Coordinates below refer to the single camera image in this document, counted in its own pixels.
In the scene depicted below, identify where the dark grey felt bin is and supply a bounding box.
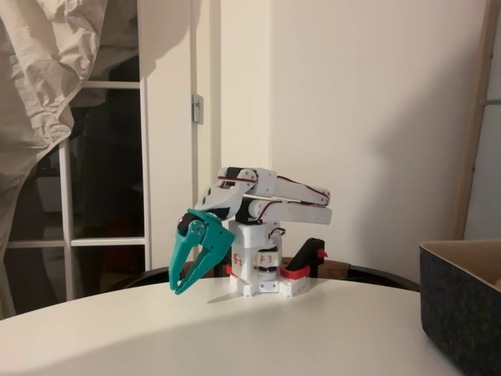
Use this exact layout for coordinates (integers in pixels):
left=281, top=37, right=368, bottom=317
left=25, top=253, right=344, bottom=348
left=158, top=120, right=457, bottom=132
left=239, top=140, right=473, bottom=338
left=419, top=240, right=501, bottom=376

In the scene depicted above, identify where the dark curved chair back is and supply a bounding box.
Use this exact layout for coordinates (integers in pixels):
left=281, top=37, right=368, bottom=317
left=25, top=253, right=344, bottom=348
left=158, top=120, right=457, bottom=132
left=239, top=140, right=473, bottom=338
left=124, top=265, right=422, bottom=293

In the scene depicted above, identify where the white glazed door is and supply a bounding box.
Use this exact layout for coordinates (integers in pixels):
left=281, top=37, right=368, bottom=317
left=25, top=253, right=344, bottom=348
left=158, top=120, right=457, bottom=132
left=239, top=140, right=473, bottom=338
left=0, top=0, right=196, bottom=318

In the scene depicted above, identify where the metal door hinge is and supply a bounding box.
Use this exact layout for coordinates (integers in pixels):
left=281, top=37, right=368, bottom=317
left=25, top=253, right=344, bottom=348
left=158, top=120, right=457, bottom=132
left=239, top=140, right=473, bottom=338
left=190, top=93, right=204, bottom=125

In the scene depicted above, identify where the beige crumpled curtain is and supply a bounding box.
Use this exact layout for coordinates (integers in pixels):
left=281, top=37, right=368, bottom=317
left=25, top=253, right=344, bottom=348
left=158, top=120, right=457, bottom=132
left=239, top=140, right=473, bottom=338
left=0, top=0, right=140, bottom=320

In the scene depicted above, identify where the wood framed frosted panel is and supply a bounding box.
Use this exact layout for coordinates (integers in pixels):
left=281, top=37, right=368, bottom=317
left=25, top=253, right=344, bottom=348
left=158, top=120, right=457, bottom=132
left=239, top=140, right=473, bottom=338
left=452, top=0, right=501, bottom=242

